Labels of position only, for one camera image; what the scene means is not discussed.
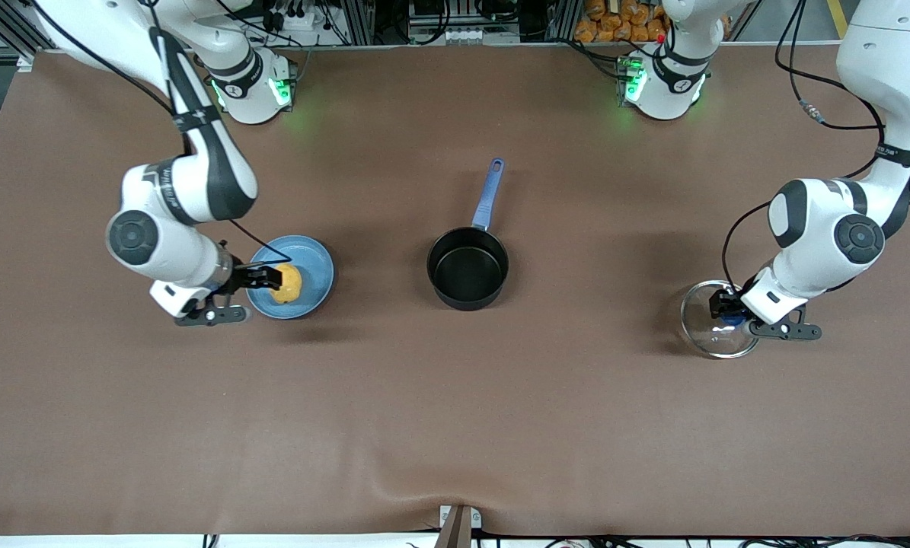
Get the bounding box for yellow potato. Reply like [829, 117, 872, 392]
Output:
[270, 263, 304, 304]

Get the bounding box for glass lid with blue knob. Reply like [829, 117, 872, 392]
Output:
[680, 279, 761, 360]

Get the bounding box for blue round plate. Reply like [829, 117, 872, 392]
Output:
[244, 234, 337, 320]

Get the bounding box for brown table mat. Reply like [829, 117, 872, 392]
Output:
[0, 42, 910, 538]

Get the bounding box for white power strip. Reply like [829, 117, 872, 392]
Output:
[260, 0, 330, 33]

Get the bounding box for bag of orange items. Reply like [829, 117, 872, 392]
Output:
[574, 0, 667, 44]

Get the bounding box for white connector strip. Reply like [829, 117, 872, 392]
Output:
[409, 27, 501, 45]

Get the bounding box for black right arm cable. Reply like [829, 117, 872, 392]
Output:
[32, 0, 292, 267]

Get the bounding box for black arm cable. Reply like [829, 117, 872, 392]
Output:
[32, 0, 292, 267]
[720, 0, 886, 295]

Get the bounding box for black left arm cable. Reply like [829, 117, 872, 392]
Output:
[720, 0, 886, 295]

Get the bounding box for black pot with blue handle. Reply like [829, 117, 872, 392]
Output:
[426, 158, 511, 311]

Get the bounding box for grey metal mount bracket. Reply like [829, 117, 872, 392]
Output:
[433, 504, 483, 548]

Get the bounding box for aluminium frame beam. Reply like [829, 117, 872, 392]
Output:
[0, 0, 52, 71]

